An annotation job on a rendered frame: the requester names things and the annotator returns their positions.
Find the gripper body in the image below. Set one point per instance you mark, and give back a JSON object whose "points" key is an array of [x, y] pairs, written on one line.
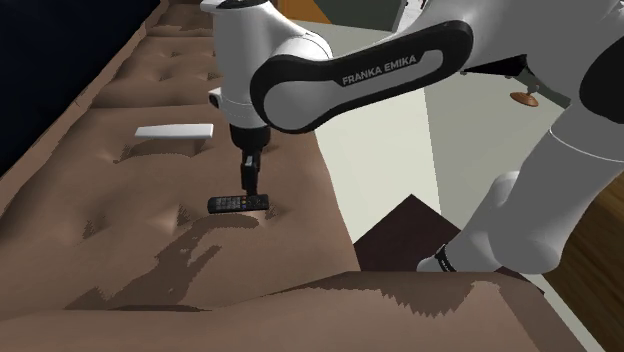
{"points": [[249, 135]]}

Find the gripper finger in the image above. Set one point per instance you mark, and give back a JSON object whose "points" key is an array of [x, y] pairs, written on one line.
{"points": [[250, 173]]}

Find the black remote control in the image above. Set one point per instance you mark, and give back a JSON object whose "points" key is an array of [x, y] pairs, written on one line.
{"points": [[234, 204]]}

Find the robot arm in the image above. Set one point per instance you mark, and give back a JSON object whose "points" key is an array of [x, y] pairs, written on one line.
{"points": [[560, 195]]}

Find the flat white remote control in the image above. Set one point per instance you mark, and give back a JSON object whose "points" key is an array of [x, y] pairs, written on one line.
{"points": [[174, 131]]}

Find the brown tufted sofa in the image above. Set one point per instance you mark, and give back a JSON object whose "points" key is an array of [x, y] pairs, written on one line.
{"points": [[97, 195]]}

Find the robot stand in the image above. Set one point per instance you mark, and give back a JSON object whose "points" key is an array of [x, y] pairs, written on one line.
{"points": [[400, 234]]}

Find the dark furniture with brown foot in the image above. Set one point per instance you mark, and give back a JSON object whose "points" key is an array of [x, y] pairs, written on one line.
{"points": [[524, 99]]}

